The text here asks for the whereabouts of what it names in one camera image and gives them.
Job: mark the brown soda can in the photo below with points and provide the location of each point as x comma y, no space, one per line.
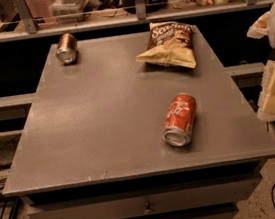
67,47

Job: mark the orange soda can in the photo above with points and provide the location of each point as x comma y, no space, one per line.
179,120

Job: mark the grey metal shelf rail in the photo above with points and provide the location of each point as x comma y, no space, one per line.
21,19

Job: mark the clear plastic container on shelf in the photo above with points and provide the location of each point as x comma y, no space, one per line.
67,11

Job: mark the grey drawer cabinet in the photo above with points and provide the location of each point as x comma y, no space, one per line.
94,129

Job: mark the brown sea salt chip bag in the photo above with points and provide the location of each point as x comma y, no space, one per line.
170,44

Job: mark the upper drawer with knob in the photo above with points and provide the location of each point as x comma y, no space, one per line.
215,193

